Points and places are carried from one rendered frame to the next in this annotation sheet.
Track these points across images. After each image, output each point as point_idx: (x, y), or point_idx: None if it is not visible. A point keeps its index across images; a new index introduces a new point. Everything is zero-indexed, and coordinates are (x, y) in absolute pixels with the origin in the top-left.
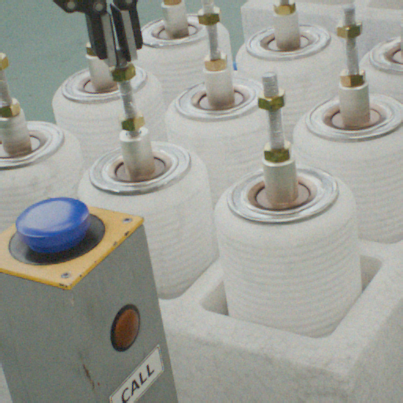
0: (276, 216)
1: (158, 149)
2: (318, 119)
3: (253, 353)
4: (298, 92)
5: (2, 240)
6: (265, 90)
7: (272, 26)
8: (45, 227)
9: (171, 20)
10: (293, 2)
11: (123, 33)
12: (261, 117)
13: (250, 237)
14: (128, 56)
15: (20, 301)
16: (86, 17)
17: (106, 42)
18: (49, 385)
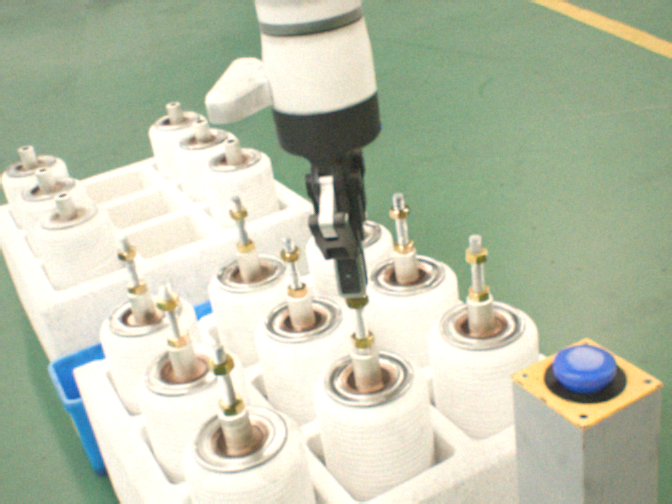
0: (512, 333)
1: (351, 362)
2: (394, 287)
3: None
4: None
5: (565, 405)
6: (477, 249)
7: (78, 310)
8: (605, 365)
9: (148, 304)
10: (251, 239)
11: (364, 263)
12: (349, 312)
13: (516, 354)
14: (367, 281)
15: (621, 429)
16: (339, 264)
17: (363, 274)
18: (625, 492)
